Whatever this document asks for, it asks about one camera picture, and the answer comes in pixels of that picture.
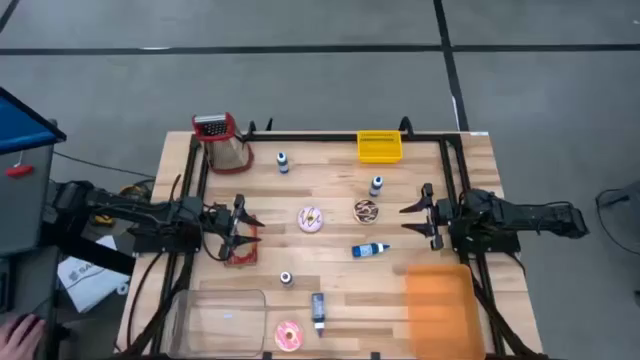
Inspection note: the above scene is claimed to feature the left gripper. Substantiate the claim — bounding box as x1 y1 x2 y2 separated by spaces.
212 194 266 261

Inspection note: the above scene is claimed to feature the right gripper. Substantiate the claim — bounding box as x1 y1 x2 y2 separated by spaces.
398 183 454 252

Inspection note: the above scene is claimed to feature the red snack box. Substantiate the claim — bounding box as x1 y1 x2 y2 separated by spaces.
223 214 260 268

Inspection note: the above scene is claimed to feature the purple food colouring bottle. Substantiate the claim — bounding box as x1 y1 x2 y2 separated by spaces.
310 292 326 338

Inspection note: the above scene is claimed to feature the pink frosted toy donut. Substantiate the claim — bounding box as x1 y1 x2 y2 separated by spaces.
273 319 305 353

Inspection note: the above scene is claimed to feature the chocolate frosted toy donut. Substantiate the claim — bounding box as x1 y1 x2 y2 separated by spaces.
352 198 380 226

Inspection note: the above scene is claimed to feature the purple frosted toy donut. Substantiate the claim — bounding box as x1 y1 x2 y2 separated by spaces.
297 205 325 234

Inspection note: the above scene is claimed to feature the yellow plastic basket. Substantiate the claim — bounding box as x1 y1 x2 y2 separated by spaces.
356 129 404 165

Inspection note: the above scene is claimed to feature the clear plastic bin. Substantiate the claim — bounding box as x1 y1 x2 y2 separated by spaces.
162 288 268 359

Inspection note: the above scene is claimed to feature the orange plastic bin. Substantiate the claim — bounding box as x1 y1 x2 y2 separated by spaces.
404 263 486 360

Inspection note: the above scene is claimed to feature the yellow hand tool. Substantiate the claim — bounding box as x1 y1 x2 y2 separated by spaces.
92 183 154 227

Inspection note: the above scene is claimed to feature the black metal beam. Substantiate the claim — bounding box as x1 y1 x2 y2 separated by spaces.
39 219 136 276

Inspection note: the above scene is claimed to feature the white paper sheet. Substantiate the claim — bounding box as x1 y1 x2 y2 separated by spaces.
56 234 132 314

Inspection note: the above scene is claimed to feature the grey cabinet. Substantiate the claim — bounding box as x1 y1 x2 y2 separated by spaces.
0 144 55 257

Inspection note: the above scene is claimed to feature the blue screen monitor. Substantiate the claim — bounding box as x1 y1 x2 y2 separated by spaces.
0 87 67 155

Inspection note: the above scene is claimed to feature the person's hand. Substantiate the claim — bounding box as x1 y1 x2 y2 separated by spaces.
0 313 49 360

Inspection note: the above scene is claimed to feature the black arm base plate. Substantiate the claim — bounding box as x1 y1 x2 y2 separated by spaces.
448 214 521 254
132 219 204 254

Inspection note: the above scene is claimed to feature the metal box grater red handle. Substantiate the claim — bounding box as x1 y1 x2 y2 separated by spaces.
191 112 255 175

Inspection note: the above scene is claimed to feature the black aluminium table frame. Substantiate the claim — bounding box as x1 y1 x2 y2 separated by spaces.
117 130 544 360

